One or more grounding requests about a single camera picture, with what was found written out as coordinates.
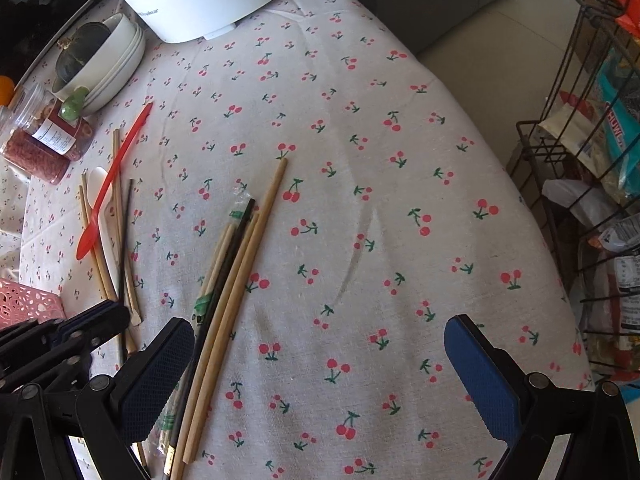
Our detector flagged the pink perforated utensil basket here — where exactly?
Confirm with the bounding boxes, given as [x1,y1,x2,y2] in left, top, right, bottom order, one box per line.
[0,278,65,328]

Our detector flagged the red plastic spoon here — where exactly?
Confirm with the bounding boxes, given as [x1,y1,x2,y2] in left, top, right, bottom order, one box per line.
[91,102,153,235]

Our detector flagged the white plastic spoon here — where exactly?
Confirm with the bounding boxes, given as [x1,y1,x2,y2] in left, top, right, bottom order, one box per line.
[87,167,119,300]

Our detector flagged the black chopstick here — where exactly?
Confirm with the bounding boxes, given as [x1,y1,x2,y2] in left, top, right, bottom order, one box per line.
[118,180,132,366]
[163,207,254,479]

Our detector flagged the disposable chopsticks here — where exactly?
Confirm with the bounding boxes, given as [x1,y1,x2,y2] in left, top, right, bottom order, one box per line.
[156,190,255,460]

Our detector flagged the glass jar red goji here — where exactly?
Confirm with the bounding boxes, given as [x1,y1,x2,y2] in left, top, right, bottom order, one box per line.
[1,129,70,185]

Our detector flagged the plastic jar dried fruit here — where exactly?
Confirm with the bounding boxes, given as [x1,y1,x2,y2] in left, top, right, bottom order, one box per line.
[9,84,94,162]

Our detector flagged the green jade ornament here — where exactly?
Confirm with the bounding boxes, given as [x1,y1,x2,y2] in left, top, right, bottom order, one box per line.
[58,87,89,122]

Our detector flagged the orange tangerine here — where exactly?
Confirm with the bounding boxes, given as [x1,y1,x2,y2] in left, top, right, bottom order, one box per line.
[0,75,15,106]

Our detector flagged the cherry print tablecloth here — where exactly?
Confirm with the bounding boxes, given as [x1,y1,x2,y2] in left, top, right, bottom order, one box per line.
[1,0,592,479]

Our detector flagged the white stacked bowls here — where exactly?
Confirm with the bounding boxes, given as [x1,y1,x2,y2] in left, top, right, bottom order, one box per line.
[52,13,145,117]

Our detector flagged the dark green squash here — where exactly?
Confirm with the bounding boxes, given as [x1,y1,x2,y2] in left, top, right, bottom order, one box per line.
[55,22,111,84]

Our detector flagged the snack packages in rack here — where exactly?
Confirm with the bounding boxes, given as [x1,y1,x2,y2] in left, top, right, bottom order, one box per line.
[537,0,640,401]

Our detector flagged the black microwave oven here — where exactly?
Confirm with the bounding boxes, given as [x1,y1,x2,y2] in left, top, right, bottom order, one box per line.
[1,0,89,82]

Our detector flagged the black wire rack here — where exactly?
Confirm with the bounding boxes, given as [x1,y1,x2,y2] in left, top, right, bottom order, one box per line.
[506,0,640,386]

